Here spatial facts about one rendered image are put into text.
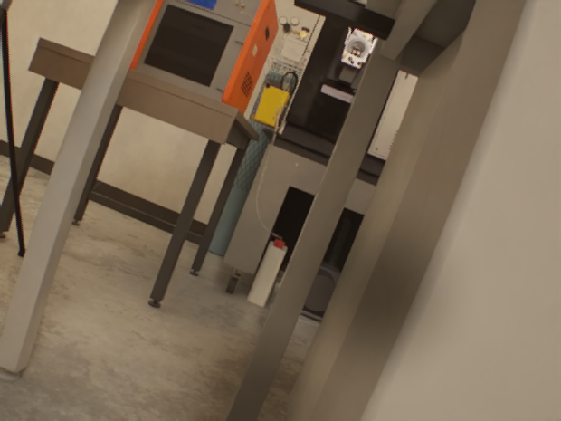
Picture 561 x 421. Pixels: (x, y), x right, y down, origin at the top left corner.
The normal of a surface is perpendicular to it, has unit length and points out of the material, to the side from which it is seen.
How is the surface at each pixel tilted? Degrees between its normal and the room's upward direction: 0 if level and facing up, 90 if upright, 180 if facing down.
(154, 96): 90
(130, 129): 90
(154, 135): 90
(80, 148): 90
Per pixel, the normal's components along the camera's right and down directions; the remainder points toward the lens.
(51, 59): -0.04, 0.05
